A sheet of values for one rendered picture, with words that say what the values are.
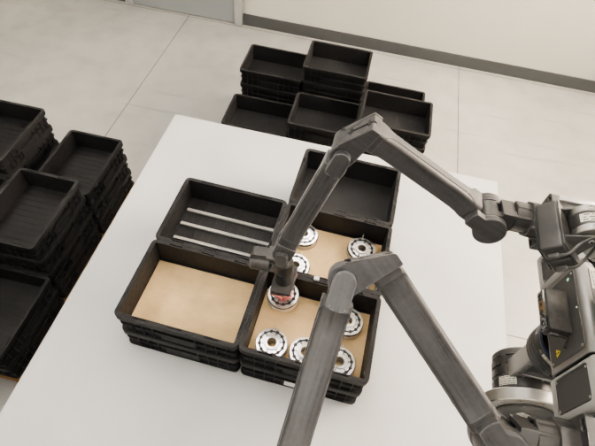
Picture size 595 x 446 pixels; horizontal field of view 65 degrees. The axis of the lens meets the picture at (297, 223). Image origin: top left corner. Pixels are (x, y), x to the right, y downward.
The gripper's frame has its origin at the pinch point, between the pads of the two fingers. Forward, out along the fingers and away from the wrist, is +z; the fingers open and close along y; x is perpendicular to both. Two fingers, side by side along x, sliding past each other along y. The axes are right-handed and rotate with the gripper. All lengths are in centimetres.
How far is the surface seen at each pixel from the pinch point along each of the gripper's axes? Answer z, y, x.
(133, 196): 19, -40, -77
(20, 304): 59, 4, -123
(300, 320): 10.2, 3.7, 6.5
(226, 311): 8.7, 6.8, -18.5
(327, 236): 10.9, -32.8, 8.6
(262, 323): 9.4, 8.0, -5.5
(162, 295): 7.3, 6.8, -41.0
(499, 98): 104, -265, 112
